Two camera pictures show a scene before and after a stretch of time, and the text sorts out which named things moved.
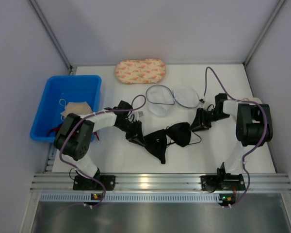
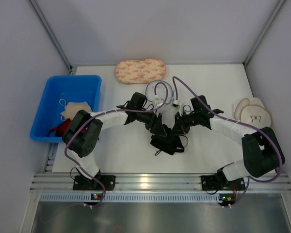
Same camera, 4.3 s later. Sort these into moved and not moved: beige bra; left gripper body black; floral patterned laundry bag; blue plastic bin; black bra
Moved: black bra; left gripper body black
Not moved: floral patterned laundry bag; blue plastic bin; beige bra
